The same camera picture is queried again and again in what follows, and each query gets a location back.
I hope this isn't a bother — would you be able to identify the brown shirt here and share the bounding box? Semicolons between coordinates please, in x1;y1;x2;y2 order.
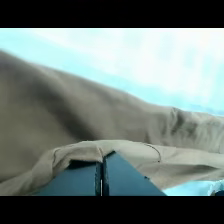
0;49;224;197

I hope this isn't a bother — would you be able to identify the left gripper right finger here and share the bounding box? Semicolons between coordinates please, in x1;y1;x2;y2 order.
102;150;167;197

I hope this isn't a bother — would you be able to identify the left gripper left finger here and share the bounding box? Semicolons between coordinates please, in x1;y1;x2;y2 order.
32;161;103;197

